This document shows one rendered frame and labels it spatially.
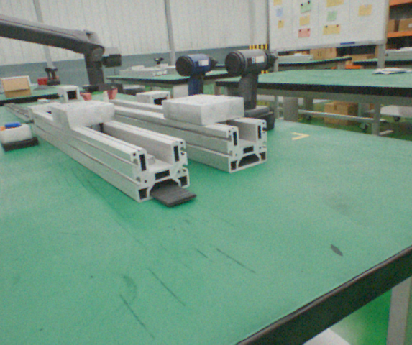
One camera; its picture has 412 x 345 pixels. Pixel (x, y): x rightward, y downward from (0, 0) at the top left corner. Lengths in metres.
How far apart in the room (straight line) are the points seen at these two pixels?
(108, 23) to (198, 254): 12.57
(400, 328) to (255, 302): 0.48
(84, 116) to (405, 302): 0.75
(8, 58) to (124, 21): 3.77
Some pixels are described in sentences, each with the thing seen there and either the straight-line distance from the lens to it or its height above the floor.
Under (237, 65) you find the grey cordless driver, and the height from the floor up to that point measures 0.97.
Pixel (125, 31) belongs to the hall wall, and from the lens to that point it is 13.01.
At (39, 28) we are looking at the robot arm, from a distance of 1.25.
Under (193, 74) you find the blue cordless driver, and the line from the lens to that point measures 1.08.
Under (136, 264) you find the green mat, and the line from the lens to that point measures 0.42.
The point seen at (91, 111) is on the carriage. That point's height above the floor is 0.89.
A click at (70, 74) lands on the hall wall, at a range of 12.46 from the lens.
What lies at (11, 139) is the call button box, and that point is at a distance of 1.16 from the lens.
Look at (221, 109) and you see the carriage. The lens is 0.72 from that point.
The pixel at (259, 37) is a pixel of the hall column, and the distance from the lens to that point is 9.21.
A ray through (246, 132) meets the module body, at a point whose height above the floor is 0.84.
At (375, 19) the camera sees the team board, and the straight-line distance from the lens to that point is 3.63.
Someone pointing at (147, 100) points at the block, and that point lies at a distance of 1.33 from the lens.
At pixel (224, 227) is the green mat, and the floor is 0.78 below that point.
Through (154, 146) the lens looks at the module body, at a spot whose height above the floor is 0.85.
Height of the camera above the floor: 1.00
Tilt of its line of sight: 19 degrees down
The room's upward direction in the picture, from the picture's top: 5 degrees counter-clockwise
